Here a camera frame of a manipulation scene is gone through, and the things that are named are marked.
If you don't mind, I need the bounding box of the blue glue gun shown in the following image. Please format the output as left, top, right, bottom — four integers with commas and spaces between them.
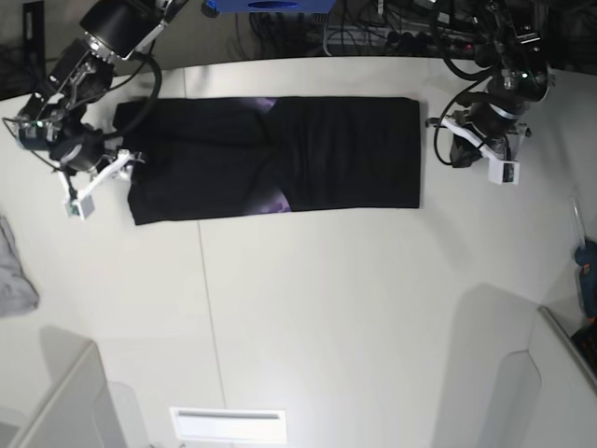
570, 196, 596, 323

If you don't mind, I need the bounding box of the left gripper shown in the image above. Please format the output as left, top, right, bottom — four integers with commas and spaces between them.
425, 95, 531, 168

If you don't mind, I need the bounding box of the blue box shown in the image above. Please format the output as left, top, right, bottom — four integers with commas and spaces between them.
202, 0, 336, 14

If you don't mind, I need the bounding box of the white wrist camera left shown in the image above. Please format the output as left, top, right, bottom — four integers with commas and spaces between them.
488, 159, 521, 185

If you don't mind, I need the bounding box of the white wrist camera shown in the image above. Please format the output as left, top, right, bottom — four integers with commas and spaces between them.
63, 195, 95, 220
488, 159, 521, 185

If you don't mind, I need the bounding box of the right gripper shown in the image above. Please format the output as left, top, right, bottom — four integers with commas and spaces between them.
49, 125, 146, 191

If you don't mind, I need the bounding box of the black keyboard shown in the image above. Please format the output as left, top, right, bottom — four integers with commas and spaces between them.
572, 322, 597, 372

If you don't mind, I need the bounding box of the grey cloth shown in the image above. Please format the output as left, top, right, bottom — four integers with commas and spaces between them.
1, 217, 40, 318

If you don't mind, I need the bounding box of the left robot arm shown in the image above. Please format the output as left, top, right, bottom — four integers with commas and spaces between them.
425, 1, 551, 170

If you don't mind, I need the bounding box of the black T-shirt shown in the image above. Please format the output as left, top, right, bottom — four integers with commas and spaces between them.
123, 97, 422, 225

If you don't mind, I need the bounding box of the white power strip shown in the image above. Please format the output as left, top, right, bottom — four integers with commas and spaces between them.
321, 25, 472, 52

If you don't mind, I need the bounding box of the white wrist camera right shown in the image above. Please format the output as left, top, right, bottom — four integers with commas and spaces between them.
63, 195, 95, 220

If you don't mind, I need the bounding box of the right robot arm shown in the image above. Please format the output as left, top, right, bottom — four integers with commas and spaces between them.
3, 1, 186, 179

